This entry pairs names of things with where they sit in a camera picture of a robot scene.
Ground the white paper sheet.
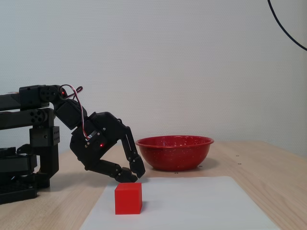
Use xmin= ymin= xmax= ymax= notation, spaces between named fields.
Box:
xmin=79 ymin=176 xmax=281 ymax=230

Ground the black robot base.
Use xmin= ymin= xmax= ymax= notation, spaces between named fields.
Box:
xmin=0 ymin=146 xmax=39 ymax=206

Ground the red cube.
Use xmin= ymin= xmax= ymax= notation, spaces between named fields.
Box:
xmin=114 ymin=183 xmax=143 ymax=215

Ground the black hanging cable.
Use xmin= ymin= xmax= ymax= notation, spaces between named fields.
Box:
xmin=267 ymin=0 xmax=307 ymax=51

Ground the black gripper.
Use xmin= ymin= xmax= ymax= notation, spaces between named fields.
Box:
xmin=69 ymin=111 xmax=146 ymax=184

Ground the red speckled bowl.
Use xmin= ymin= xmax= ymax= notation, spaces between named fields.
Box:
xmin=135 ymin=135 xmax=214 ymax=172

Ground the red white gripper servo wire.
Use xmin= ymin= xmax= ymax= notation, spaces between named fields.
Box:
xmin=59 ymin=84 xmax=96 ymax=141

